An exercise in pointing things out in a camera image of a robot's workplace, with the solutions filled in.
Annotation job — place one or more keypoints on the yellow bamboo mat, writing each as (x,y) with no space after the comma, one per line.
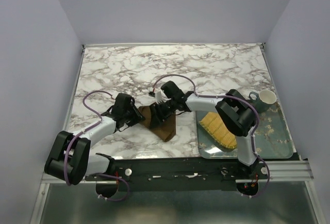
(215,127)

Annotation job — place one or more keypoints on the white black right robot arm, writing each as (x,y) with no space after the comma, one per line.
(238,116)

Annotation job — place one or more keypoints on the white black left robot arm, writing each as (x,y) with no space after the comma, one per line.
(70,159)

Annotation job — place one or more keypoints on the teal floral metal tray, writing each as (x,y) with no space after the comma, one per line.
(272,138)

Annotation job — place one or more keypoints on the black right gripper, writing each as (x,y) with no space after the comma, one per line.
(156,119)

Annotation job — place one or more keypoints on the aluminium frame rail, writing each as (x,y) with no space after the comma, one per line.
(223,170)

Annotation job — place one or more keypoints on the brown cloth napkin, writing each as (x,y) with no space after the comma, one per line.
(166,131)

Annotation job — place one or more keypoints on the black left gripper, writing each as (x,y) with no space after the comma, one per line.
(137,116)

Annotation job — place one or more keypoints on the teal mug white inside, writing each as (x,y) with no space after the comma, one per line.
(262,100)

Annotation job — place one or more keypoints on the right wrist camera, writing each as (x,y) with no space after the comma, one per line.
(158,97)

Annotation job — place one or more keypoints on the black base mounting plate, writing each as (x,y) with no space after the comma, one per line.
(103,182)

